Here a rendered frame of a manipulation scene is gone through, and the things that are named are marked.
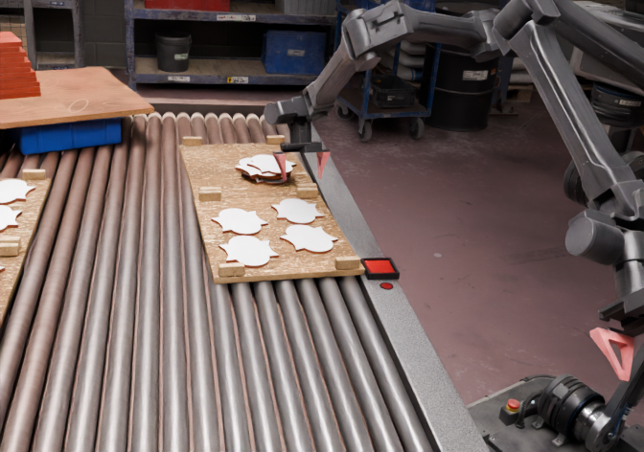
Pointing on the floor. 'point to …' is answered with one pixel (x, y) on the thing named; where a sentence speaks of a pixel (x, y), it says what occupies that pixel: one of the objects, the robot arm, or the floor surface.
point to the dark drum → (458, 79)
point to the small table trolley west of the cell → (367, 111)
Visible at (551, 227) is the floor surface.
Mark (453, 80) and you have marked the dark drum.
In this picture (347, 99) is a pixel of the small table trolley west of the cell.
